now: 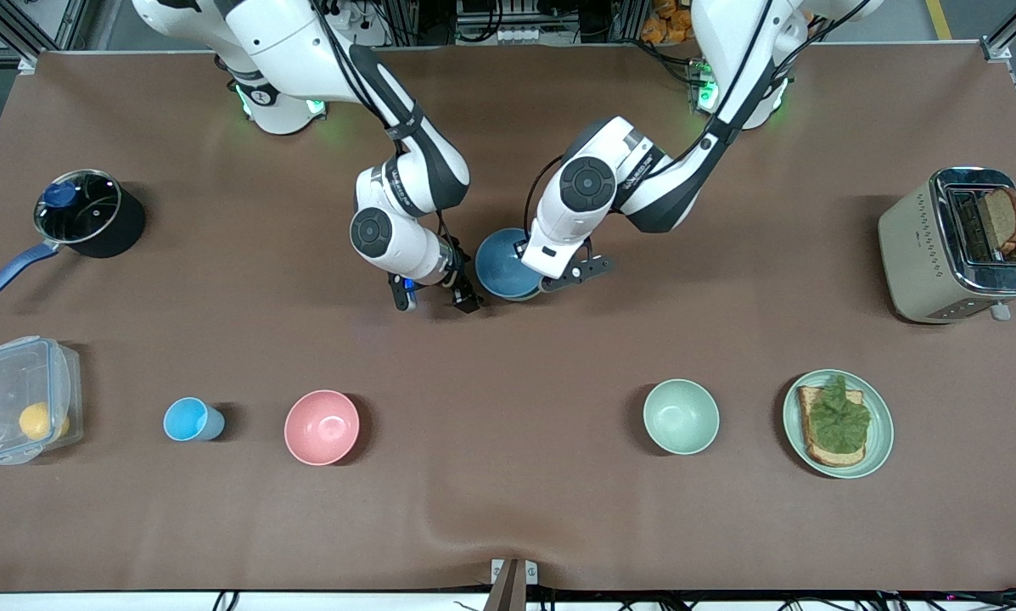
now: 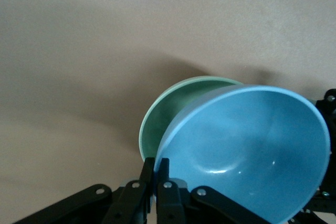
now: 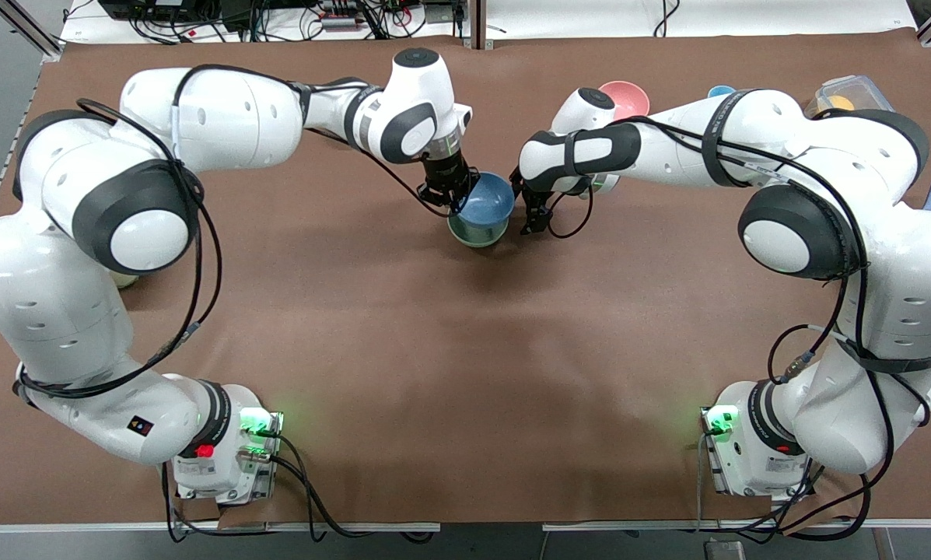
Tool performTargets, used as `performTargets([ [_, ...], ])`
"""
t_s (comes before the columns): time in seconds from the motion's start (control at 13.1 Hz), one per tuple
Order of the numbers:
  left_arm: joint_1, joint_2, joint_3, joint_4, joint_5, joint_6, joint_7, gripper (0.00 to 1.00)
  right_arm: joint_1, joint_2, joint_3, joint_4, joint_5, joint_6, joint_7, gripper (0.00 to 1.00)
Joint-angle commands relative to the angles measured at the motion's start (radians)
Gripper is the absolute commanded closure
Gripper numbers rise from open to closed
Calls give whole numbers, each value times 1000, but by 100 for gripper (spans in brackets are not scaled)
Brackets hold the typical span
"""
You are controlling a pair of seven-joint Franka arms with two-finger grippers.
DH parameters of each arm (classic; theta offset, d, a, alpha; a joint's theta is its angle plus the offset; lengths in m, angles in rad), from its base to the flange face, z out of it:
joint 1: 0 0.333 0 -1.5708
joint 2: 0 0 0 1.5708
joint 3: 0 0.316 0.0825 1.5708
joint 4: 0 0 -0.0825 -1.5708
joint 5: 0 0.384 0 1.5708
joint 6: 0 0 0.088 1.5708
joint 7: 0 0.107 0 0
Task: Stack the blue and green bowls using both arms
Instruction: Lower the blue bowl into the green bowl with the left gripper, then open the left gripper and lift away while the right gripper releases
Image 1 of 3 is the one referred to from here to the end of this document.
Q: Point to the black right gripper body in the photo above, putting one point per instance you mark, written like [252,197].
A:
[457,282]

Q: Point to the blue speckled bowl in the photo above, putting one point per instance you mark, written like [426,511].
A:
[503,267]

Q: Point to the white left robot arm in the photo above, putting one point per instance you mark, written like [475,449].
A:
[614,148]

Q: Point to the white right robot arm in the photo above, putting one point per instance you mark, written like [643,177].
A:
[304,42]

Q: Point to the pale green bowl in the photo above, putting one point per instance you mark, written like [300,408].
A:
[681,416]

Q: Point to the pink bowl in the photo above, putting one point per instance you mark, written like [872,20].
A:
[322,427]

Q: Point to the brown table mat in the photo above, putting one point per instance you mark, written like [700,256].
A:
[219,255]

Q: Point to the orange snack bag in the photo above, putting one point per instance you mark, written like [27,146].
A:
[665,25]

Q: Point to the white power strip with plugs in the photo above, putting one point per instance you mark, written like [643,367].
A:
[346,17]

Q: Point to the green lettuce leaf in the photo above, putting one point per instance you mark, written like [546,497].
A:
[839,420]

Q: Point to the toast slice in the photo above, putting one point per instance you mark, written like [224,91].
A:
[817,450]

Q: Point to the light blue cup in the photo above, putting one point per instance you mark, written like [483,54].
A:
[187,419]

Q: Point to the beige chrome toaster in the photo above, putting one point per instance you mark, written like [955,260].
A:
[915,255]

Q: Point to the pale green plate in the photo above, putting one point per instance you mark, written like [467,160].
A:
[879,424]

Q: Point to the glass lid with blue knob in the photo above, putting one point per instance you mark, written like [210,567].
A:
[60,195]

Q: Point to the brown bread slice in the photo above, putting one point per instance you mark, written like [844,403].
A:
[1004,219]

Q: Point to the yellow lemon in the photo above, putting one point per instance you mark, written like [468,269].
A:
[36,421]

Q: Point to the clear plastic food container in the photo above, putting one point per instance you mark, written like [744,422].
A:
[7,382]

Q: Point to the white clamp with brown post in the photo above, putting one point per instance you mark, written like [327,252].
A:
[512,581]

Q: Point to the silver corner bracket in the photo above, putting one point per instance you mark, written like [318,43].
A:
[995,48]
[27,64]

